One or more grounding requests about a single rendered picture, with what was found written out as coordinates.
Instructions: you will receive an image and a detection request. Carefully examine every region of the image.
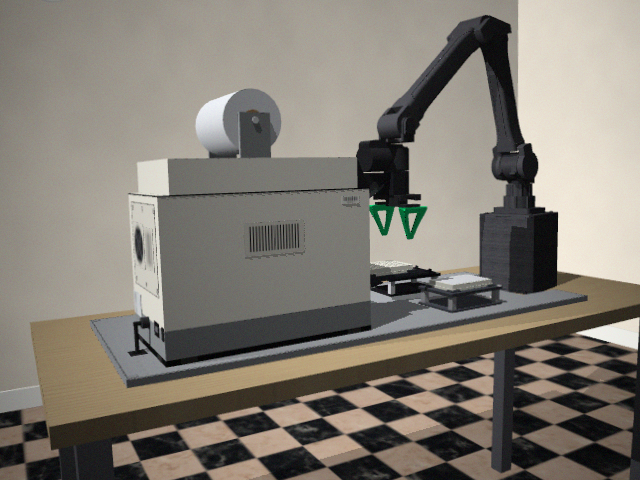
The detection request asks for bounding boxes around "grey cylinder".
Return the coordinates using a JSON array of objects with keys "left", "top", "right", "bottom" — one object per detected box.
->
[{"left": 195, "top": 88, "right": 281, "bottom": 156}]

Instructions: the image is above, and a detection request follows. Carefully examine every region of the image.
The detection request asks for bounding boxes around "white flat plate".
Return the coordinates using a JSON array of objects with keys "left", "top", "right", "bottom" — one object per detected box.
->
[{"left": 428, "top": 275, "right": 492, "bottom": 291}]

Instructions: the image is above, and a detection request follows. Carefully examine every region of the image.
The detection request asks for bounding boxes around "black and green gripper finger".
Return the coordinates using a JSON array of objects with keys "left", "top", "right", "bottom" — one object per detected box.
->
[
  {"left": 399, "top": 206, "right": 427, "bottom": 239},
  {"left": 370, "top": 205, "right": 395, "bottom": 236}
]

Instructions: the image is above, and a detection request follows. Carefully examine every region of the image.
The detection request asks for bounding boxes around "white well plate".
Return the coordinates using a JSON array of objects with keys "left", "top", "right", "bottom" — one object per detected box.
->
[{"left": 370, "top": 260, "right": 413, "bottom": 276}]

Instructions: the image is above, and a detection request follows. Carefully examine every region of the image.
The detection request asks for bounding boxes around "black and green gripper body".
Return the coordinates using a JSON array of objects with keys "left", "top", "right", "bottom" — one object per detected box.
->
[{"left": 373, "top": 171, "right": 421, "bottom": 208}]

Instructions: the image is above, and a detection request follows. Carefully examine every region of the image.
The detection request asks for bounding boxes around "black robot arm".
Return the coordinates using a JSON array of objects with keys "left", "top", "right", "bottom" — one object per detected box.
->
[{"left": 356, "top": 15, "right": 545, "bottom": 214}]

